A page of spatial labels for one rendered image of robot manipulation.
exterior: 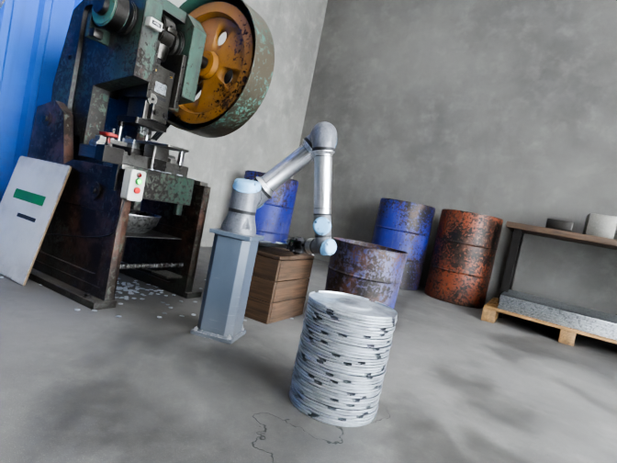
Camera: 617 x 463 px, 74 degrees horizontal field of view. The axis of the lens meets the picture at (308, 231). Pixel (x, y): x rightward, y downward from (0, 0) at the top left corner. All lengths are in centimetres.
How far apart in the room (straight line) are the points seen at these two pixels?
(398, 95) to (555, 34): 165
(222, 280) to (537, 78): 408
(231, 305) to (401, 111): 390
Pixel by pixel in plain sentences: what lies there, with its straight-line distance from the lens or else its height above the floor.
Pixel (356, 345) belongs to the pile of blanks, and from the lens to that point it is 126.
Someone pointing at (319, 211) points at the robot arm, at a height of 61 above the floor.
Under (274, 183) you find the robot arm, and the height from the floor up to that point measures 69.
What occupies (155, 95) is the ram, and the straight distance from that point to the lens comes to 235.
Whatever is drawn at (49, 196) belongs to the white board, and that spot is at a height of 42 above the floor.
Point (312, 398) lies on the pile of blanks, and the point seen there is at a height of 6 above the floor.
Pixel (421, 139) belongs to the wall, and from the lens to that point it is 506.
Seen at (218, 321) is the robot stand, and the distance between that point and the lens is 179.
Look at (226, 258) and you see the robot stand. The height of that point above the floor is 34.
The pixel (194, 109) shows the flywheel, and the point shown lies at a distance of 270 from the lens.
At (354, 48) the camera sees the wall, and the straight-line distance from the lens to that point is 577.
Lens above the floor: 61
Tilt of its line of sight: 3 degrees down
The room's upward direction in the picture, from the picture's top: 11 degrees clockwise
